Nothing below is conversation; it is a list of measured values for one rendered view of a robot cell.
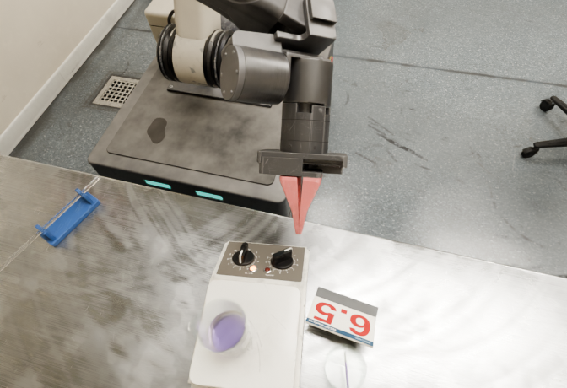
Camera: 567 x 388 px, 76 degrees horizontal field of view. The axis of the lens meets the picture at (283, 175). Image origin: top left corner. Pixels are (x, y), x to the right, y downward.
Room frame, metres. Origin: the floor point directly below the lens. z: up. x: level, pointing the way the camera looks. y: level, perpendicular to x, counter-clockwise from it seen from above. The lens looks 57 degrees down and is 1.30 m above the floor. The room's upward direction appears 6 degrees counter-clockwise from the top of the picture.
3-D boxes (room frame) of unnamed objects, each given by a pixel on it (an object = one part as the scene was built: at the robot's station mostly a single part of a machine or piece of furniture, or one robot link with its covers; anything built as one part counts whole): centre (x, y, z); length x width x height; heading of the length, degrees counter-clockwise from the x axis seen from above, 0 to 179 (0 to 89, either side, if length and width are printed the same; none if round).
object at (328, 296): (0.10, -0.06, 0.77); 0.09 x 0.06 x 0.04; 65
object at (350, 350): (0.04, -0.05, 0.76); 0.06 x 0.06 x 0.02
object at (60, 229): (0.30, 0.37, 0.77); 0.10 x 0.03 x 0.04; 141
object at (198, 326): (0.08, 0.08, 0.87); 0.06 x 0.05 x 0.08; 89
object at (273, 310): (0.08, 0.06, 0.83); 0.12 x 0.12 x 0.01; 79
